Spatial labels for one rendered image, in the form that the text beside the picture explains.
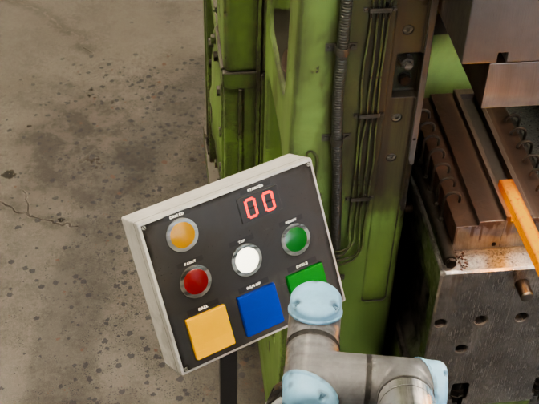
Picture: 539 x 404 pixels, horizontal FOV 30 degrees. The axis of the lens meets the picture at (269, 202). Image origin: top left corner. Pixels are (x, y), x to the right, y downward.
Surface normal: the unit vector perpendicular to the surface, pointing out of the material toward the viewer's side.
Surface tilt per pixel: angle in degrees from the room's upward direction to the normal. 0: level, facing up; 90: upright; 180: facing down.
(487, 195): 0
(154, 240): 60
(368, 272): 90
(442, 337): 90
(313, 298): 0
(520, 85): 90
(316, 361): 0
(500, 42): 90
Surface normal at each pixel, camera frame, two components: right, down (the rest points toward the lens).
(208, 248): 0.46, 0.14
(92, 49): 0.02, -0.73
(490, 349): 0.11, 0.67
